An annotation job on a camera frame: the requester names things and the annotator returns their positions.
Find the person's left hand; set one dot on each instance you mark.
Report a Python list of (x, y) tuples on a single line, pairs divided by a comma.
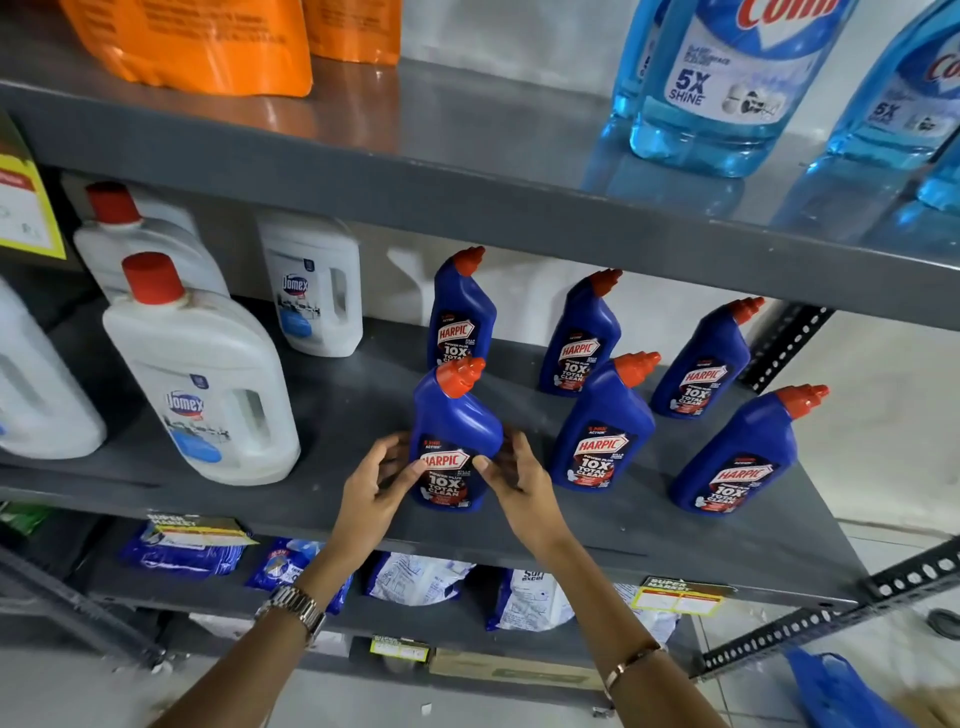
[(364, 510)]

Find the person's right hand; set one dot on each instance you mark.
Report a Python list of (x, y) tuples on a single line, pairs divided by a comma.
[(532, 502)]

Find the Harpic bottle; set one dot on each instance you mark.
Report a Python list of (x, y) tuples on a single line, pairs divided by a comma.
[(454, 420), (607, 420)]

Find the grey metal shelf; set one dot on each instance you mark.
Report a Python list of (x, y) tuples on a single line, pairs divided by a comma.
[(450, 202)]

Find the person's right forearm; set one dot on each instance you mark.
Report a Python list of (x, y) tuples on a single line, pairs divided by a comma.
[(607, 615)]

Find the person's left forearm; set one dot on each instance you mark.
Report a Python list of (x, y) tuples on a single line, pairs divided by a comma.
[(240, 667)]

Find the light blue glass cleaner bottle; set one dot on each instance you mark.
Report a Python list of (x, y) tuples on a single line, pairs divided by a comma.
[(626, 82), (892, 112), (943, 184), (735, 90)]

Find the white and blue packet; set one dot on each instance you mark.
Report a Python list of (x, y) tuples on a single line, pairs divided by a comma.
[(525, 600), (416, 577), (652, 626)]

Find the blue plastic packet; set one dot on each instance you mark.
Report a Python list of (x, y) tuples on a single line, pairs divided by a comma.
[(281, 566), (180, 561)]

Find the silver wristwatch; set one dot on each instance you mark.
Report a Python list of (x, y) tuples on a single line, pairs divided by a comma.
[(292, 607)]

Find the small yellow price tag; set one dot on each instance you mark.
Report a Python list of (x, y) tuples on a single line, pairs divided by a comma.
[(399, 649)]

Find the yellow and white price tag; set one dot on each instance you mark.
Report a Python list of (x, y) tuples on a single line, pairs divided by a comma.
[(199, 531), (679, 598), (26, 202)]

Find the brown cardboard strip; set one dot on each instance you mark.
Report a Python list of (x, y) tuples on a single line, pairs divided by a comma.
[(517, 669)]

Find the white plastic jug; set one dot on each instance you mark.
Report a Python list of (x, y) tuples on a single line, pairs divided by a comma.
[(315, 255), (45, 390), (150, 247), (202, 360)]

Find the green packet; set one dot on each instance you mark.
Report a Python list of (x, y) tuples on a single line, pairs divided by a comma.
[(22, 519)]

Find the blue plastic bag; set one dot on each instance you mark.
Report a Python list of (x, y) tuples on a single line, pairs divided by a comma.
[(840, 694)]

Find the black caster wheel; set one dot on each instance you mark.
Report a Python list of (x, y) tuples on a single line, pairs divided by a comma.
[(945, 624)]

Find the brown woven sack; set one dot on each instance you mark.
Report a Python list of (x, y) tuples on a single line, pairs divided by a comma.
[(937, 712)]

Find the orange refill pouch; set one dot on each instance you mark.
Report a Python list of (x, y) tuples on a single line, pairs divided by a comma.
[(352, 30), (195, 45)]

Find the black perforated angle post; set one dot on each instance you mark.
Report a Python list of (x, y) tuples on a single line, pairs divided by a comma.
[(825, 611), (784, 349)]

